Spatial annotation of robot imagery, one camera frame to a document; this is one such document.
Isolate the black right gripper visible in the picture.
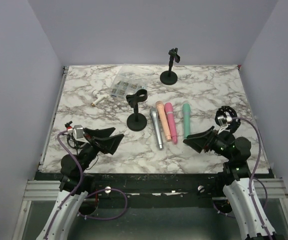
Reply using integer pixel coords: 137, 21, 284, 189
184, 126, 234, 160

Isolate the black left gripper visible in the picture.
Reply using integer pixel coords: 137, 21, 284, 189
79, 127, 124, 172

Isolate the black shock mount stand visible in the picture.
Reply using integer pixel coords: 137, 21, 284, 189
214, 105, 241, 134
65, 121, 85, 154

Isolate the black desk mic stand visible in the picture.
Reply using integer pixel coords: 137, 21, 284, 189
126, 89, 148, 132
160, 47, 180, 86

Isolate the teal microphone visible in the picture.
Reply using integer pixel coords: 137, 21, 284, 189
182, 103, 191, 139

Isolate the pink microphone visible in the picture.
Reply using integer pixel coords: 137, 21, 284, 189
165, 102, 178, 144

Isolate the silver condenser microphone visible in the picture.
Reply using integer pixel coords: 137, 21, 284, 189
150, 107, 163, 150

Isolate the beige microphone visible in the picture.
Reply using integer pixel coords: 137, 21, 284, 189
156, 101, 172, 142

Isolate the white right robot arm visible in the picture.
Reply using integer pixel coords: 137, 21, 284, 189
183, 127, 284, 240

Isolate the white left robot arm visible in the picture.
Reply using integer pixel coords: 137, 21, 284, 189
37, 123, 124, 240

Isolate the small white cylinder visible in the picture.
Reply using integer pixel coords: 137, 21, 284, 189
91, 89, 109, 107

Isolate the clear plastic parts box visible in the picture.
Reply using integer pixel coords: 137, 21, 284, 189
110, 65, 153, 100

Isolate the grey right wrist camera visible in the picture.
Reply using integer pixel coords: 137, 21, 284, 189
217, 115, 228, 134

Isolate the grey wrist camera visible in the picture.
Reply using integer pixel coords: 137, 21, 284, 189
217, 115, 228, 134
73, 125, 85, 142

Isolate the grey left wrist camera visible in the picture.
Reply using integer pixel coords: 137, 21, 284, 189
73, 125, 85, 142

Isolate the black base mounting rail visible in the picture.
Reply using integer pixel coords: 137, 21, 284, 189
33, 172, 262, 210

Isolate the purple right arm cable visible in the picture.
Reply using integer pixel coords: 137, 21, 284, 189
213, 117, 274, 240

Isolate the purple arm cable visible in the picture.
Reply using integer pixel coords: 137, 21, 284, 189
213, 117, 274, 240
43, 127, 85, 240

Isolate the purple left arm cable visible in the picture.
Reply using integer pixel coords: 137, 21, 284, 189
43, 127, 85, 240

